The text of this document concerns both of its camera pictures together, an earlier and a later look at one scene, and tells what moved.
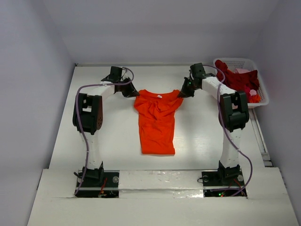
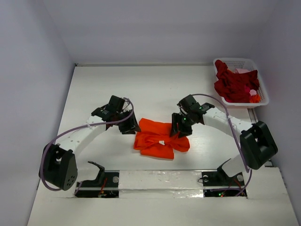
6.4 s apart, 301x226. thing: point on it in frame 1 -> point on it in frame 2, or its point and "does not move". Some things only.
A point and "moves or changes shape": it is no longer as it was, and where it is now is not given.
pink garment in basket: [241, 70] does not move
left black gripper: [131, 92] -> [130, 128]
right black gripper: [188, 87] -> [182, 123]
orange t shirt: [156, 122] moves or changes shape
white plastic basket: [233, 63] does not move
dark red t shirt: [235, 80] does not move
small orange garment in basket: [255, 99] does not move
